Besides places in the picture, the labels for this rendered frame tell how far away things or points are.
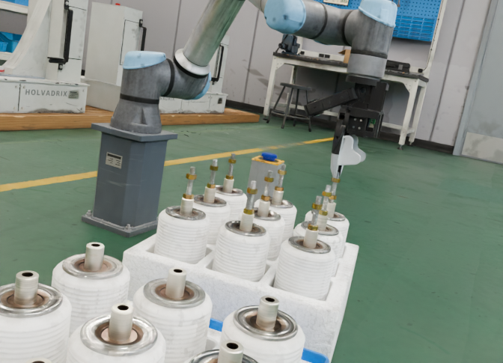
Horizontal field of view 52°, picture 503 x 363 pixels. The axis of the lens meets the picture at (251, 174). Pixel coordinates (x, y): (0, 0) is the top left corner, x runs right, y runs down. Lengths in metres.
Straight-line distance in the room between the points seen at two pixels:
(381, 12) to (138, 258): 0.65
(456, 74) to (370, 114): 5.08
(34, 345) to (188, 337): 0.17
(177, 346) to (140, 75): 1.02
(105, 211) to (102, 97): 2.30
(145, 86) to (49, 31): 1.95
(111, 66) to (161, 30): 3.86
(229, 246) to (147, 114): 0.72
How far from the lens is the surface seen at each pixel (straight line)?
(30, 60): 3.36
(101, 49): 3.85
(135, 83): 1.52
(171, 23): 7.51
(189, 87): 1.59
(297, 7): 1.04
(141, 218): 1.58
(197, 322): 0.62
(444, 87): 6.13
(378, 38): 1.07
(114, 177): 1.55
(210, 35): 1.51
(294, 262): 0.88
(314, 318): 0.87
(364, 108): 1.08
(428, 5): 6.13
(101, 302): 0.67
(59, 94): 3.30
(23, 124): 3.07
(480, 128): 6.09
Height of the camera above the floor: 0.53
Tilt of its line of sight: 11 degrees down
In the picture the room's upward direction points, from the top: 10 degrees clockwise
